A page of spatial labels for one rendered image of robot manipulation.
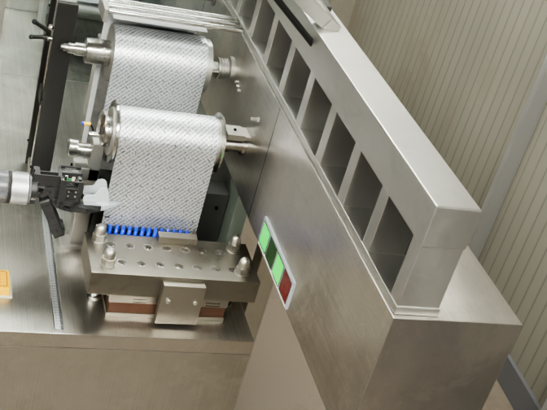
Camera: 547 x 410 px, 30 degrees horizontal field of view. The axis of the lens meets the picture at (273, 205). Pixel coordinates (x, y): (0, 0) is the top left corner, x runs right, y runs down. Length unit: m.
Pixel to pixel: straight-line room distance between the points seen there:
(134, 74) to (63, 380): 0.76
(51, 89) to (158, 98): 0.27
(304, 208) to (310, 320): 0.23
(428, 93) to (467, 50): 0.40
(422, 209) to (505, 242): 2.67
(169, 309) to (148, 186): 0.30
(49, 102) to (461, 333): 1.33
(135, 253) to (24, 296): 0.27
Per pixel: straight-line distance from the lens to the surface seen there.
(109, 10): 2.54
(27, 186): 2.37
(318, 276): 2.00
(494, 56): 4.59
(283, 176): 2.22
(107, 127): 2.38
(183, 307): 2.38
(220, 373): 2.49
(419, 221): 1.65
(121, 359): 2.40
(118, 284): 2.34
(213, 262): 2.44
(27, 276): 2.48
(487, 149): 4.52
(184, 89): 2.59
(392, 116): 1.86
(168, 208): 2.48
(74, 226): 2.57
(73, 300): 2.43
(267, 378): 3.80
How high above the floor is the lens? 2.37
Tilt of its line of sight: 29 degrees down
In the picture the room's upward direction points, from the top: 17 degrees clockwise
